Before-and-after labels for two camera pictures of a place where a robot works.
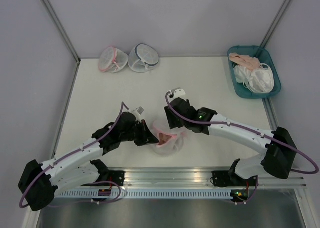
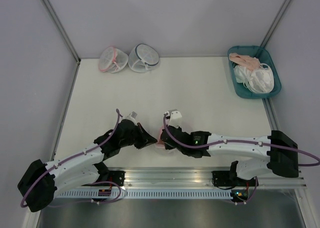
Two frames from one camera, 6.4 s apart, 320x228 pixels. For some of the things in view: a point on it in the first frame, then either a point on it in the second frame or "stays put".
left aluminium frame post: x=51 y=10 stays put
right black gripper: x=169 y=116 -> x=168 y=147
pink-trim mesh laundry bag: x=112 y=60 stays put
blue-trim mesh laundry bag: x=143 y=58 stays put
